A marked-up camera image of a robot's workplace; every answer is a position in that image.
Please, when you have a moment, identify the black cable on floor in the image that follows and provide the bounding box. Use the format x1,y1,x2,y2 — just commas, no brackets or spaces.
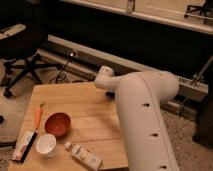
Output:
49,51,76,85

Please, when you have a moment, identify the white cup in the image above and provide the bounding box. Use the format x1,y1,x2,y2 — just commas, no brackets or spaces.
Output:
36,134,57,157

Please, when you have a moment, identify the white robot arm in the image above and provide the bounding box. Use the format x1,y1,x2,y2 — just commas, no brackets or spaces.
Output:
94,66,179,171

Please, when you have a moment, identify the wooden table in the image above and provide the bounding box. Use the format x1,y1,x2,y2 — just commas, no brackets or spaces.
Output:
8,82,128,171

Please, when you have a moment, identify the metal stand right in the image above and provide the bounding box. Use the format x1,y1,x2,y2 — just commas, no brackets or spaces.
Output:
177,56,213,117

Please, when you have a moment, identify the red bowl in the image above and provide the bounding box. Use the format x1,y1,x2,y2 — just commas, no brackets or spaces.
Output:
44,113,71,138

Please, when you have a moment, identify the black office chair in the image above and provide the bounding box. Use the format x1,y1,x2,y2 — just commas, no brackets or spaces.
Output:
0,0,64,99

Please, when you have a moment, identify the orange carrot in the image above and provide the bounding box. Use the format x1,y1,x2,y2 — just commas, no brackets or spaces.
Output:
34,102,45,130

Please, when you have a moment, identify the toothpaste box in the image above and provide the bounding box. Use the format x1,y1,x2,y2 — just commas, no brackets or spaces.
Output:
11,131,37,163

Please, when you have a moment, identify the distant chair base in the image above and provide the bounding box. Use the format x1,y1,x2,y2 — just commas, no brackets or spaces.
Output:
184,0,213,24

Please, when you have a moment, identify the white plastic bottle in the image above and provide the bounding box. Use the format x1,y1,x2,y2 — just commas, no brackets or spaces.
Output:
64,142,102,171

